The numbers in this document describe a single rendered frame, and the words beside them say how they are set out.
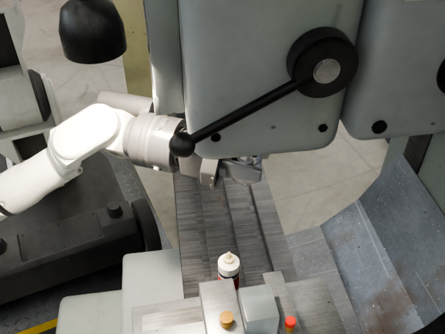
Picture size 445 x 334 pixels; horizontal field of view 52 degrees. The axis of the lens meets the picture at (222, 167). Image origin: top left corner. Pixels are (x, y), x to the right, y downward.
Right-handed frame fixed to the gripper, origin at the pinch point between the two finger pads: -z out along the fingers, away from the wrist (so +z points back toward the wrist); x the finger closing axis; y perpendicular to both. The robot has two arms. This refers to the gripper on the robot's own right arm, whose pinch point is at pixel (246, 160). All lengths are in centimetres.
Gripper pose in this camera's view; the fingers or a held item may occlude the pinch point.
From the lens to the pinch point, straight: 70.0
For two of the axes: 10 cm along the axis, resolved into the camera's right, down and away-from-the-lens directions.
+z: -9.6, -2.0, 2.1
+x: 2.9, -6.3, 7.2
